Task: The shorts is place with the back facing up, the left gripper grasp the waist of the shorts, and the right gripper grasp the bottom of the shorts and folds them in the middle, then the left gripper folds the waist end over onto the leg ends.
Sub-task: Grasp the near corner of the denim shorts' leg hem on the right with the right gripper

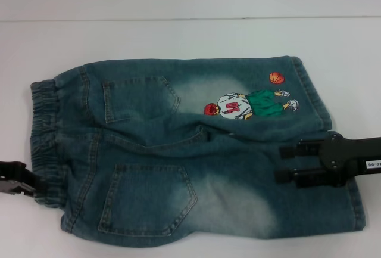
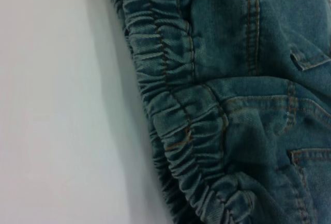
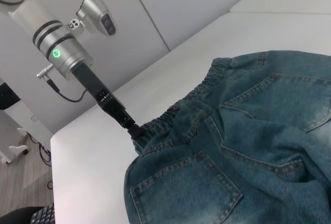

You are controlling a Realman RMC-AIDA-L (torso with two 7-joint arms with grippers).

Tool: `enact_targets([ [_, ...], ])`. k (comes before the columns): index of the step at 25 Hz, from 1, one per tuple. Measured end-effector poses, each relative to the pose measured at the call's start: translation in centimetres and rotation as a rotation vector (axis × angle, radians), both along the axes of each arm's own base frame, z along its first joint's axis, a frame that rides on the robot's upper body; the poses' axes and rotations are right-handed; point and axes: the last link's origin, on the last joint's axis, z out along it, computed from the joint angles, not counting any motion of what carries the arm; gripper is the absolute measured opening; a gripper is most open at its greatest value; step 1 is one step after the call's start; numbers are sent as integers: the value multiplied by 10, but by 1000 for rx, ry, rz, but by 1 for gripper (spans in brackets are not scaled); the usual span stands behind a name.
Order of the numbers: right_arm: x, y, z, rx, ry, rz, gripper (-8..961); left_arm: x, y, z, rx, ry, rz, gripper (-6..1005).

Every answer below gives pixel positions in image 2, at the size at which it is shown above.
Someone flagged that blue denim shorts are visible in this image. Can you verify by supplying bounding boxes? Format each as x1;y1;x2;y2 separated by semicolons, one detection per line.
103;0;331;224

